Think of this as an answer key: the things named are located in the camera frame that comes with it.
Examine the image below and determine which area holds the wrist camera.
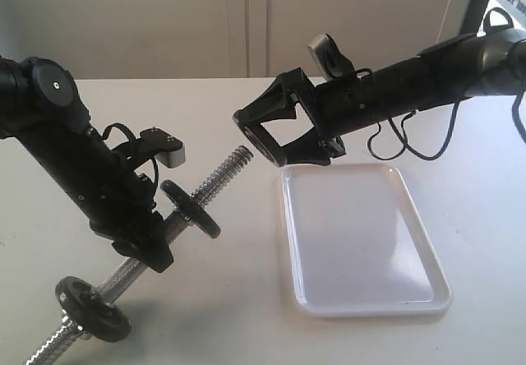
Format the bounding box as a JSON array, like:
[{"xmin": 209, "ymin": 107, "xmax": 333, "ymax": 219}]
[
  {"xmin": 140, "ymin": 127, "xmax": 186, "ymax": 169},
  {"xmin": 307, "ymin": 34, "xmax": 355, "ymax": 81}
]

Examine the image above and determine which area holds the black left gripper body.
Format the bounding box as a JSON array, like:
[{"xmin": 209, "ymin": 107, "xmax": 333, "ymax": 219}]
[{"xmin": 77, "ymin": 155, "xmax": 162, "ymax": 243}]

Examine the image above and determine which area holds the dark window frame post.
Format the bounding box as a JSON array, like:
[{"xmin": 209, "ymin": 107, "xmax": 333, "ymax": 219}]
[{"xmin": 459, "ymin": 0, "xmax": 489, "ymax": 35}]

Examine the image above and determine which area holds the black rubber wheel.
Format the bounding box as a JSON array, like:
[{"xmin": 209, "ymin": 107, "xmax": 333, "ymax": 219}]
[{"xmin": 160, "ymin": 180, "xmax": 221, "ymax": 238}]

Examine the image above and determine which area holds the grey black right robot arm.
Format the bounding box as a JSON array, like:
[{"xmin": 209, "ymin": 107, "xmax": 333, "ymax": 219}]
[{"xmin": 233, "ymin": 27, "xmax": 525, "ymax": 167}]

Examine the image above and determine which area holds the chrome dumbbell bar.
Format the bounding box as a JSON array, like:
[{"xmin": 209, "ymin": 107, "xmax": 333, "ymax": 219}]
[{"xmin": 25, "ymin": 146, "xmax": 253, "ymax": 364}]

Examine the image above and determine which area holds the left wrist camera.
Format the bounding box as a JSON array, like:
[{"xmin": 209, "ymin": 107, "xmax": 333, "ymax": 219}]
[{"xmin": 140, "ymin": 127, "xmax": 186, "ymax": 169}]

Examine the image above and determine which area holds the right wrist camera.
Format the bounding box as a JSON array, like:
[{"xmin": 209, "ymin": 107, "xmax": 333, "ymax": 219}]
[{"xmin": 307, "ymin": 34, "xmax": 355, "ymax": 81}]

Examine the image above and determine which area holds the chrome spinlock collar nut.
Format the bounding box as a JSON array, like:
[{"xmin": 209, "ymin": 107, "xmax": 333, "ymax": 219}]
[{"xmin": 62, "ymin": 310, "xmax": 93, "ymax": 340}]

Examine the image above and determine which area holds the black camera cable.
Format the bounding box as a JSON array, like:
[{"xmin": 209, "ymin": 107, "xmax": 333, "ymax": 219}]
[
  {"xmin": 367, "ymin": 7, "xmax": 526, "ymax": 161},
  {"xmin": 100, "ymin": 122, "xmax": 159, "ymax": 189}
]

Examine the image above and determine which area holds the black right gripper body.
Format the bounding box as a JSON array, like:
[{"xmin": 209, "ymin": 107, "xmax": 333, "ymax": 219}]
[{"xmin": 280, "ymin": 68, "xmax": 378, "ymax": 158}]

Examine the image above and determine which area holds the left black camera cable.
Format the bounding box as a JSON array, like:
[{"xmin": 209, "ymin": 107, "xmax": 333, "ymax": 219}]
[{"xmin": 100, "ymin": 122, "xmax": 159, "ymax": 189}]

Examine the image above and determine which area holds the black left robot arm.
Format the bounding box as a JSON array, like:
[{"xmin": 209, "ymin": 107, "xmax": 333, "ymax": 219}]
[{"xmin": 1, "ymin": 57, "xmax": 184, "ymax": 272}]

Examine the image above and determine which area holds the right black camera cable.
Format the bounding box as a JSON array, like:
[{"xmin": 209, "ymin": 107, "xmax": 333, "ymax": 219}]
[{"xmin": 367, "ymin": 7, "xmax": 526, "ymax": 161}]

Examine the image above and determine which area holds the white plastic tray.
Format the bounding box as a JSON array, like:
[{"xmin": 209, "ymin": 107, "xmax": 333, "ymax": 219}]
[{"xmin": 281, "ymin": 164, "xmax": 452, "ymax": 318}]

